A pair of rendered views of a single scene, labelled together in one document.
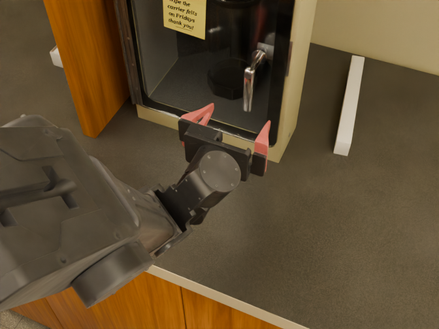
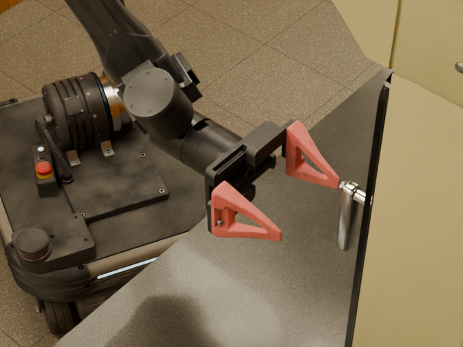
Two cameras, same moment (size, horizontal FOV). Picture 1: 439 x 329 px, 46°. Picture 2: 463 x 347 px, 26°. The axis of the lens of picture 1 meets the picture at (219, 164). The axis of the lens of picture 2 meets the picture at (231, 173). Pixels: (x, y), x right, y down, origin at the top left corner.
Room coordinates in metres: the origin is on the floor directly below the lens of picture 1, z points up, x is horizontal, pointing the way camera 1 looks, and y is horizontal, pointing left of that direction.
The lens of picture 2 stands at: (0.71, -0.72, 1.90)
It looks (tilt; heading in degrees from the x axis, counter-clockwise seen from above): 45 degrees down; 107
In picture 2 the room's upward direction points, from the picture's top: straight up
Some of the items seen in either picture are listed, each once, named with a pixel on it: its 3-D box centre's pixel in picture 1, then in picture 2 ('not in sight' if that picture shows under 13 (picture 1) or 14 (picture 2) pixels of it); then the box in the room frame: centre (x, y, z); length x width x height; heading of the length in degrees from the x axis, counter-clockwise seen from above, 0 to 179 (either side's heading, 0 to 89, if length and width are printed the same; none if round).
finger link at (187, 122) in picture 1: (208, 127); (295, 170); (0.55, 0.02, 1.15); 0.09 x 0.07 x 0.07; 156
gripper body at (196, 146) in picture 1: (210, 167); (224, 157); (0.48, 0.01, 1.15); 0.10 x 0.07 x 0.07; 66
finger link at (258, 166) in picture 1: (250, 141); (253, 206); (0.53, -0.05, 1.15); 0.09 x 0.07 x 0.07; 156
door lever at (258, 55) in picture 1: (252, 82); (361, 223); (0.64, -0.05, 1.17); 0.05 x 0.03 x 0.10; 156
